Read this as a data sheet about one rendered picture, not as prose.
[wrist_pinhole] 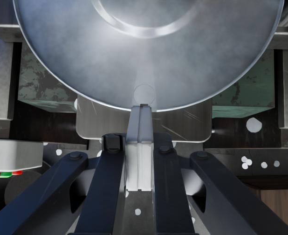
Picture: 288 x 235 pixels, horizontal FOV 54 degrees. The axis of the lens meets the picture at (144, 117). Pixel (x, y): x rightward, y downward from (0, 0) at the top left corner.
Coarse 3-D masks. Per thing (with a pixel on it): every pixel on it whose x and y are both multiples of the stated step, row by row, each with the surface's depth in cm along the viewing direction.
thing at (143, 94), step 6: (144, 84) 29; (138, 90) 29; (144, 90) 29; (150, 90) 29; (138, 96) 29; (144, 96) 29; (150, 96) 29; (138, 102) 29; (144, 102) 29; (150, 102) 29
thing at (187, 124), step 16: (80, 96) 29; (80, 112) 29; (96, 112) 29; (112, 112) 29; (128, 112) 29; (160, 112) 29; (176, 112) 29; (192, 112) 29; (208, 112) 29; (80, 128) 29; (96, 128) 29; (112, 128) 29; (160, 128) 29; (176, 128) 29; (192, 128) 29; (208, 128) 29
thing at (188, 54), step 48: (48, 0) 30; (96, 0) 30; (144, 0) 30; (192, 0) 29; (240, 0) 30; (48, 48) 30; (96, 48) 30; (144, 48) 30; (192, 48) 30; (240, 48) 29; (96, 96) 29; (192, 96) 29
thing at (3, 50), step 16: (0, 48) 44; (16, 48) 45; (0, 64) 44; (16, 64) 46; (0, 80) 44; (16, 80) 47; (0, 96) 43; (16, 96) 47; (0, 112) 43; (16, 112) 47; (32, 112) 54; (48, 112) 62; (0, 128) 45; (16, 128) 47; (32, 128) 54; (48, 128) 63; (64, 128) 75; (64, 144) 104; (80, 144) 93
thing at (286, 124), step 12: (276, 60) 47; (276, 72) 47; (276, 84) 47; (276, 96) 47; (276, 108) 46; (216, 120) 86; (228, 120) 74; (240, 120) 64; (264, 120) 51; (276, 120) 46; (216, 132) 86; (228, 132) 73; (240, 132) 64; (252, 132) 57; (264, 132) 51; (276, 132) 46; (204, 144) 104; (216, 144) 86; (228, 144) 73; (240, 144) 64; (252, 144) 57; (264, 144) 51; (276, 144) 46
